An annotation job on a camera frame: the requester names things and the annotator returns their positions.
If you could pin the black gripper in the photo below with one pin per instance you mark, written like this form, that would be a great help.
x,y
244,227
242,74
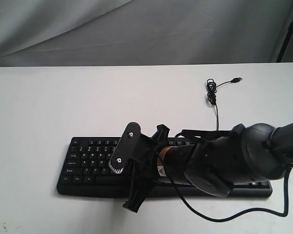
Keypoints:
x,y
142,154

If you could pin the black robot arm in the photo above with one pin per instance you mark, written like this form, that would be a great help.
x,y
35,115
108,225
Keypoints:
x,y
213,161

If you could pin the black acer keyboard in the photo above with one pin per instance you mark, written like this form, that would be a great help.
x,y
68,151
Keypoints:
x,y
85,173

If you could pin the grey backdrop cloth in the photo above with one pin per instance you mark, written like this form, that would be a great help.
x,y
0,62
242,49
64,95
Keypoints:
x,y
141,32

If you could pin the black tripod stand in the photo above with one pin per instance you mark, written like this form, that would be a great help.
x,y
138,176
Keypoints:
x,y
285,43

